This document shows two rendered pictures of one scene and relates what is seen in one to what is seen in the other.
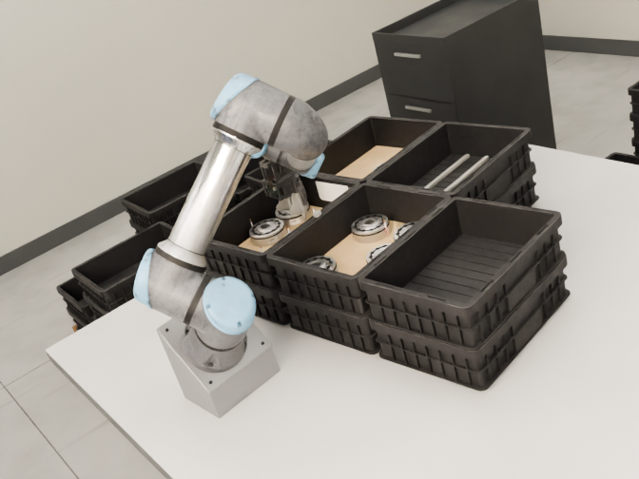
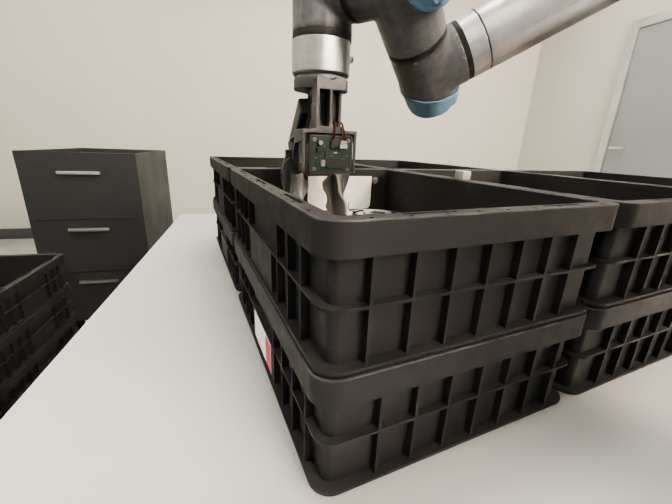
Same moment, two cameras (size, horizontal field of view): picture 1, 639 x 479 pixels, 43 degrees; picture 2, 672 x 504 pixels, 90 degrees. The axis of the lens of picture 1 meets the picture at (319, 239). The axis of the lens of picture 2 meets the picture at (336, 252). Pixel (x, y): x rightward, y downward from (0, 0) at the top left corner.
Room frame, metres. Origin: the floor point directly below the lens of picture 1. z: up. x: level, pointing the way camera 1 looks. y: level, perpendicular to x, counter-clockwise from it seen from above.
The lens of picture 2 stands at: (1.95, 0.51, 0.97)
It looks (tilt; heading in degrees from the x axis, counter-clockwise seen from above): 18 degrees down; 286
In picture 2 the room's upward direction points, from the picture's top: 2 degrees clockwise
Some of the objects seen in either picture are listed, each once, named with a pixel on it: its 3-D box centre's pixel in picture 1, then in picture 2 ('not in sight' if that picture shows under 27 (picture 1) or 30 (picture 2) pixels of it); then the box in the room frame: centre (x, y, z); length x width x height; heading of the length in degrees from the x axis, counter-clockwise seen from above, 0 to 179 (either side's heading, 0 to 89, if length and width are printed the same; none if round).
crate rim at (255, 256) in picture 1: (277, 213); (373, 190); (2.02, 0.09, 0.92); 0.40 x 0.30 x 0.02; 130
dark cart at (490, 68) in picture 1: (468, 105); (117, 236); (3.56, -0.85, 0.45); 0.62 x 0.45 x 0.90; 121
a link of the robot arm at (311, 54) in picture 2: not in sight; (323, 63); (2.10, 0.05, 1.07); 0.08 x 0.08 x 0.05
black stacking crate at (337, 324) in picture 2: (282, 229); (371, 229); (2.02, 0.09, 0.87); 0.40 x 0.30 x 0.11; 130
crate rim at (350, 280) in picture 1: (359, 229); (535, 187); (1.79, -0.10, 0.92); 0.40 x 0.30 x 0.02; 130
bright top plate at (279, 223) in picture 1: (266, 228); not in sight; (2.07, 0.14, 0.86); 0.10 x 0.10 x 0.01
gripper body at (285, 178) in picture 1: (280, 175); (321, 129); (2.10, 0.06, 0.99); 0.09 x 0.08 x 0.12; 124
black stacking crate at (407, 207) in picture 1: (364, 247); (528, 218); (1.79, -0.10, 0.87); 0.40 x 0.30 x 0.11; 130
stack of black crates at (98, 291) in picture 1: (153, 303); not in sight; (2.71, 0.68, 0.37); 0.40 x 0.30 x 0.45; 121
